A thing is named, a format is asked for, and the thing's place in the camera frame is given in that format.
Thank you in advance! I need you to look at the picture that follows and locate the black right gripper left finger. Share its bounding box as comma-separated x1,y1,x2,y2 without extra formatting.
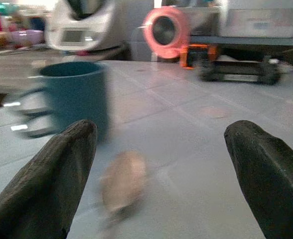
0,119,98,239

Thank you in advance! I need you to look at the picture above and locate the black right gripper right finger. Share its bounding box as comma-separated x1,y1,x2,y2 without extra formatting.
223,120,293,239

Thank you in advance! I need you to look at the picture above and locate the blue ceramic mug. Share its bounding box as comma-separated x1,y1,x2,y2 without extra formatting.
4,61,110,143

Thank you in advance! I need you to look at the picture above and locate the beige oval object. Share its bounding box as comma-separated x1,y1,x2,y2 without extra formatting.
99,150,147,216

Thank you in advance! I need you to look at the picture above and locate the black flat device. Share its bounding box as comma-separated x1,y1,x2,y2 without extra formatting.
198,56,282,86

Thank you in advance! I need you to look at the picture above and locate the small purple plastic bowl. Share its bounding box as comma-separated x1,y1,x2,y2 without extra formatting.
10,29,45,46

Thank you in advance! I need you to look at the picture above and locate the grey shelf board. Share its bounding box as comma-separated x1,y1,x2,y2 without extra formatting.
190,35,293,47

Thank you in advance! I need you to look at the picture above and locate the orange and black device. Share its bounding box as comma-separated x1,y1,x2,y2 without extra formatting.
179,44,219,69

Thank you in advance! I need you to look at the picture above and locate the white kitchen appliance with screen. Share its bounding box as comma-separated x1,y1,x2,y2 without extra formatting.
45,0,124,52

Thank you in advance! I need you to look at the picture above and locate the white plastic storage box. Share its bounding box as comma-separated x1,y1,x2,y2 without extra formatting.
219,0,293,38

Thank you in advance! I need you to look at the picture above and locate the teal plastic item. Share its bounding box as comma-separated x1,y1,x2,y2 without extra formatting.
0,1,18,13

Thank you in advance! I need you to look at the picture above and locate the pink round ring device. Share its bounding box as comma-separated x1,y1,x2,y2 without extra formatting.
142,6,191,60

